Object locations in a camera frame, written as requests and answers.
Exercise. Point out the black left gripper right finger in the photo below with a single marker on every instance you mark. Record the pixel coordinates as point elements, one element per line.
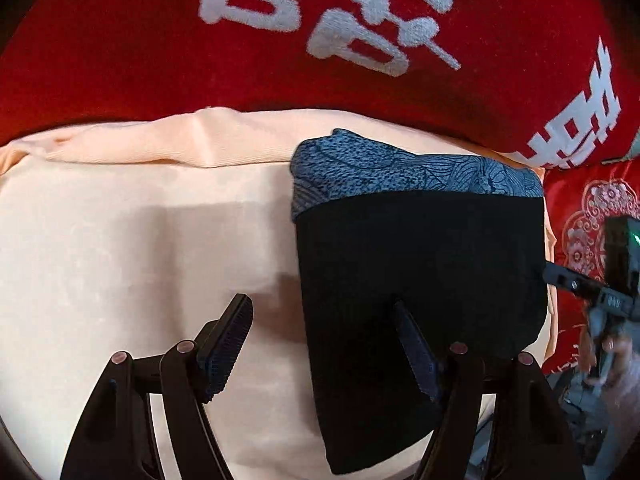
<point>529,436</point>

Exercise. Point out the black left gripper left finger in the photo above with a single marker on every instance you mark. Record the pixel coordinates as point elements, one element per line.
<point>115,438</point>

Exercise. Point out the black pants with blue waistband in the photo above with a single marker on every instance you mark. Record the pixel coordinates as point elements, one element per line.
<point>400,256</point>

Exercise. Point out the peach cloth cover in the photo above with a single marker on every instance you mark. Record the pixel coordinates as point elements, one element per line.
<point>132,236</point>

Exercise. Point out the red blanket with white characters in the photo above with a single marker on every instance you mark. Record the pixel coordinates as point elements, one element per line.
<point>551,84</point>

